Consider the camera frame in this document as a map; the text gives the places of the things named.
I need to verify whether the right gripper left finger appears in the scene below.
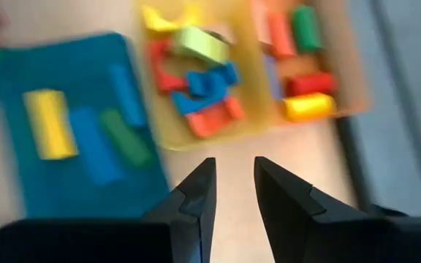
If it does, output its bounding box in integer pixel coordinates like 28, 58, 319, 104
0, 156, 218, 263

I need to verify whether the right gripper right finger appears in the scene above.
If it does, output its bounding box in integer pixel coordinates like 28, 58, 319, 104
253, 156, 421, 263

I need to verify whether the blue bar block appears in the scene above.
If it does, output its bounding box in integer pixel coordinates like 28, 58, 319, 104
69, 107, 124, 186
107, 64, 148, 127

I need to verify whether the green bar block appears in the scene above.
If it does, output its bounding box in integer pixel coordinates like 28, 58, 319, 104
99, 109, 153, 167

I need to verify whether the yellow bar block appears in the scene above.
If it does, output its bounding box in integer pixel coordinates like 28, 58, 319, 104
23, 89, 79, 161

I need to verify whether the red cylinder block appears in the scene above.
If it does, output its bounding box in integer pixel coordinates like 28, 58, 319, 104
285, 72, 339, 98

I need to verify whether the blue arch block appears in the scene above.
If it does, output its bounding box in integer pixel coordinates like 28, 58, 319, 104
186, 64, 240, 98
172, 89, 230, 116

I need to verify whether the orange red arch block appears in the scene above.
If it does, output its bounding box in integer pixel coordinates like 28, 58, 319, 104
186, 96, 246, 140

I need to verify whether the coral bar block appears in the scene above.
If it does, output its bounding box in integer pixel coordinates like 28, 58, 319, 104
267, 10, 297, 59

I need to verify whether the light green arch block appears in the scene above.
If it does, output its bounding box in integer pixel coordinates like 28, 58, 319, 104
173, 25, 230, 65

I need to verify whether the yellow arch block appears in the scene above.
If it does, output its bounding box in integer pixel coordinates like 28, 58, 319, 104
140, 3, 200, 34

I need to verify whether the blue plastic bin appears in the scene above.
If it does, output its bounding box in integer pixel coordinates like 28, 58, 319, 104
0, 32, 171, 220

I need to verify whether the translucent yellow plastic bin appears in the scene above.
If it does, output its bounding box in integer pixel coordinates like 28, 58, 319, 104
137, 0, 270, 150

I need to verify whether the translucent orange plastic bin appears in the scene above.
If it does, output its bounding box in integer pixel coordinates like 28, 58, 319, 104
250, 0, 372, 123

